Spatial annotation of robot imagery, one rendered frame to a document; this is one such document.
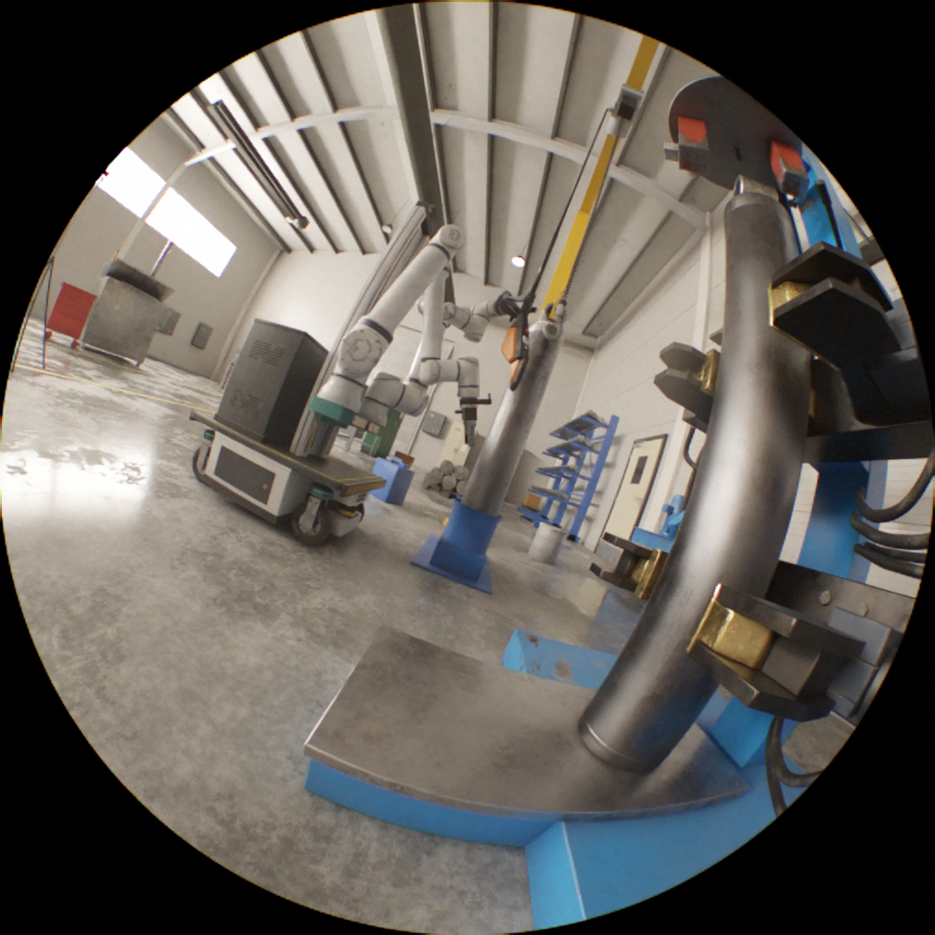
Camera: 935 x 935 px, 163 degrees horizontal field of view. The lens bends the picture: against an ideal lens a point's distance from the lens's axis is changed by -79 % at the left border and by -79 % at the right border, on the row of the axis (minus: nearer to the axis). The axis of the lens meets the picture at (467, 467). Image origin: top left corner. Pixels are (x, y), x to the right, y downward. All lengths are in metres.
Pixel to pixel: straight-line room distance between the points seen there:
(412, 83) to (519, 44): 2.20
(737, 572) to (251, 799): 0.79
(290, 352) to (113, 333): 6.33
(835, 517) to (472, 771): 0.94
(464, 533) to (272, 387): 1.16
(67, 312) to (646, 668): 7.08
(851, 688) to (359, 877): 0.65
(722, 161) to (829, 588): 1.55
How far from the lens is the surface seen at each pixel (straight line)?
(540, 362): 1.82
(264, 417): 1.52
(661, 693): 0.61
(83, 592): 0.91
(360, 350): 1.15
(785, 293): 0.59
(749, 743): 1.01
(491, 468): 1.68
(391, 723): 0.55
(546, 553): 3.08
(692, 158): 1.38
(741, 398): 0.64
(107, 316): 7.51
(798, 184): 1.47
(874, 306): 0.55
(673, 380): 0.81
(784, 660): 0.44
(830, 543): 0.98
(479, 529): 1.69
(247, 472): 1.46
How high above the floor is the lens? 0.54
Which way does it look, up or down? level
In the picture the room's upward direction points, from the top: 22 degrees clockwise
